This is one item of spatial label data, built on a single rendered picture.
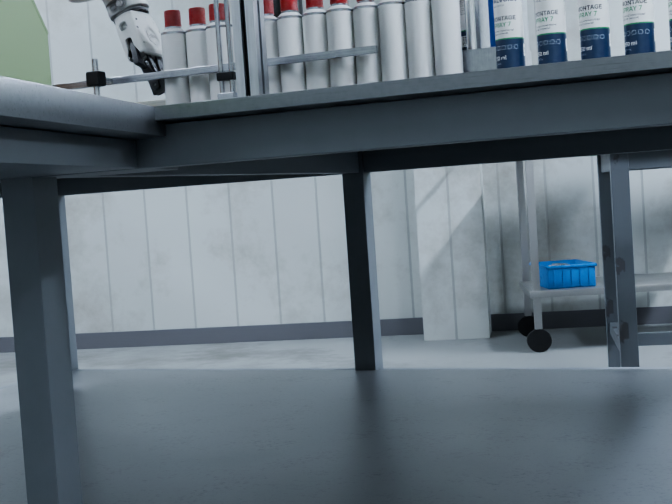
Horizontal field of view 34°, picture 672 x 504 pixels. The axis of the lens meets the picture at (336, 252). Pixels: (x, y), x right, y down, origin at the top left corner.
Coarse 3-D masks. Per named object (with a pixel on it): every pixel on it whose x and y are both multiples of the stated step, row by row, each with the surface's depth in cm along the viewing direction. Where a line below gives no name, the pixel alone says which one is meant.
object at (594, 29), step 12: (588, 0) 189; (600, 0) 189; (588, 12) 189; (600, 12) 189; (588, 24) 190; (600, 24) 189; (588, 36) 190; (600, 36) 189; (588, 48) 190; (600, 48) 189
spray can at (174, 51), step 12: (168, 12) 221; (168, 24) 221; (180, 24) 222; (168, 36) 220; (180, 36) 220; (168, 48) 220; (180, 48) 220; (168, 60) 220; (180, 60) 220; (168, 84) 221; (180, 84) 221; (168, 96) 221; (180, 96) 221
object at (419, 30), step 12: (408, 0) 202; (420, 0) 201; (408, 12) 202; (420, 12) 201; (408, 24) 202; (420, 24) 201; (408, 36) 203; (420, 36) 201; (432, 36) 202; (408, 48) 203; (420, 48) 201; (432, 48) 202; (408, 60) 204; (420, 60) 202; (432, 60) 202; (420, 72) 202; (432, 72) 202
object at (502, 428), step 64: (192, 128) 154; (256, 128) 150; (320, 128) 147; (384, 128) 143; (448, 128) 140; (512, 128) 137; (576, 128) 134; (640, 128) 264; (0, 192) 308; (64, 192) 328; (64, 256) 332; (64, 320) 169; (64, 384) 168; (128, 384) 298; (192, 384) 291; (256, 384) 284; (320, 384) 277; (384, 384) 271; (448, 384) 265; (512, 384) 259; (576, 384) 254; (640, 384) 248; (0, 448) 226; (64, 448) 168; (128, 448) 218; (192, 448) 214; (256, 448) 210; (320, 448) 206; (384, 448) 203; (448, 448) 199; (512, 448) 196; (576, 448) 193; (640, 448) 190
